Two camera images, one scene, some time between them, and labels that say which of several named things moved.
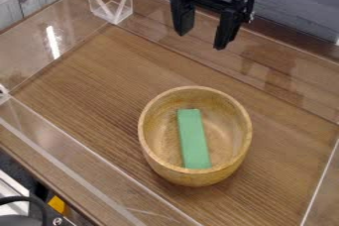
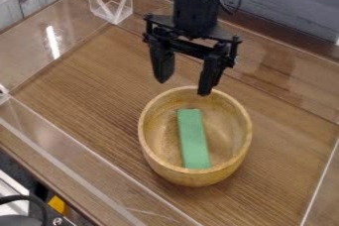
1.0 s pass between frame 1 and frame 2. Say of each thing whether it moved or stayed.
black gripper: moved
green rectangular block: stayed
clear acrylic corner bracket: stayed
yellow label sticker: stayed
